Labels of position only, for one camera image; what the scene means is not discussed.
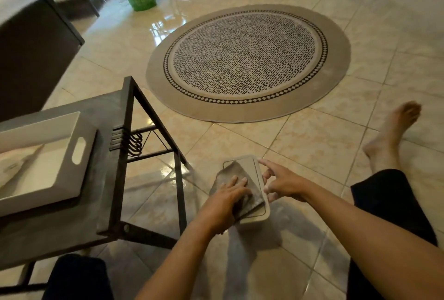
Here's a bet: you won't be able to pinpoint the person's right leg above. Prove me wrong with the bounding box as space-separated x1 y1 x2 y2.
362 101 422 175

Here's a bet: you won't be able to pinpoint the black metal side table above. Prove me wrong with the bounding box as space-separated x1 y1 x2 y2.
0 76 188 295

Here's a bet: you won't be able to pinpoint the white flat packet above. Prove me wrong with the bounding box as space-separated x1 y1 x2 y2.
0 144 44 189

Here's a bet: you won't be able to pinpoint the white cushion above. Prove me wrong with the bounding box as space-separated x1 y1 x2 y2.
0 0 39 27

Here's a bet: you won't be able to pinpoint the black shorts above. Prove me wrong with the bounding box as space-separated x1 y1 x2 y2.
42 169 438 300

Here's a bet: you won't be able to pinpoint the person's left hand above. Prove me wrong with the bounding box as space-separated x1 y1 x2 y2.
194 176 253 237

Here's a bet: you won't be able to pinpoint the dark brown sofa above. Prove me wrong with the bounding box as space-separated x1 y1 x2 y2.
0 0 85 122

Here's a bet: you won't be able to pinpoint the white rectangular tray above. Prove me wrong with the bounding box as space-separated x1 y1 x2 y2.
0 112 98 217

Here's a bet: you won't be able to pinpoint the person's left forearm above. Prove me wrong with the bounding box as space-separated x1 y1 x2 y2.
135 221 227 300

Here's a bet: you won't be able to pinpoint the person's right hand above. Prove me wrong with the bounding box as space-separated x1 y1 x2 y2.
258 158 315 204

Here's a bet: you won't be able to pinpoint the round patterned beige rug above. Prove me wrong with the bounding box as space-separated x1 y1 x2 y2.
146 4 352 124

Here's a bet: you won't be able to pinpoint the black metal hook rack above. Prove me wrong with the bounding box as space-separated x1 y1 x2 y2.
109 126 144 160

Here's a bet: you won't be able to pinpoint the gray cleaning cloth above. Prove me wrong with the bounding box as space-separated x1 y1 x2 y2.
209 161 265 221

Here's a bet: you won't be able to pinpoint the person's right forearm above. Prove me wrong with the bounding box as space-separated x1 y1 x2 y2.
305 180 444 300

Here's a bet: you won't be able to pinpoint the beige rectangular container lid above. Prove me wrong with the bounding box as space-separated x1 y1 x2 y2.
223 155 271 225

